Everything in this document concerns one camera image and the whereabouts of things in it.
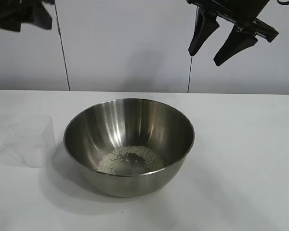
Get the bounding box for clear plastic measuring cup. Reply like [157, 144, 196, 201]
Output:
[0, 115, 54, 169]

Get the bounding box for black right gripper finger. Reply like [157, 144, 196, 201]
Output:
[213, 24, 258, 67]
[187, 8, 220, 56]

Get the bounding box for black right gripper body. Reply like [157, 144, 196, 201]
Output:
[186, 0, 279, 43]

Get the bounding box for white rice grains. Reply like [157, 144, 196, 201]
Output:
[97, 145, 165, 173]

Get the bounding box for stainless steel mixing bowl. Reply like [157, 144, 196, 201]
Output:
[63, 97, 196, 198]

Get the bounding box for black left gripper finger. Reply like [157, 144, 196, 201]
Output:
[0, 13, 22, 33]
[4, 0, 53, 31]

